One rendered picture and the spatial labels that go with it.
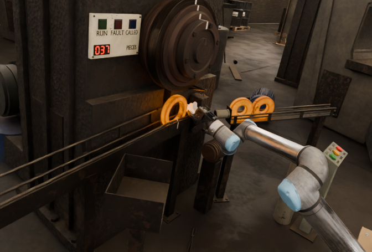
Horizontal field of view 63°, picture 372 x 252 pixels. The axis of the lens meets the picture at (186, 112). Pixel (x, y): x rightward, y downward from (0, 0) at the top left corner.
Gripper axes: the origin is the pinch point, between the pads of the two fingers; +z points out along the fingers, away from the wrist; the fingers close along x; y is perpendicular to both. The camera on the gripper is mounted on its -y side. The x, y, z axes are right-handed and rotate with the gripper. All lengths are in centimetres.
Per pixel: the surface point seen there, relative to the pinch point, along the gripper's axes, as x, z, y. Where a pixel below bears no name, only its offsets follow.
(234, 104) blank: -31.5, -13.9, 4.3
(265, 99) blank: -48, -24, 12
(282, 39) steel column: -838, 241, -138
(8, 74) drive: 47, 110, -47
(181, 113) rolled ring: 6.8, -3.3, -1.1
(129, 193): 63, -28, -7
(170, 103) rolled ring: 18.5, -1.0, 7.7
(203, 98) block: -9.1, -3.6, 6.1
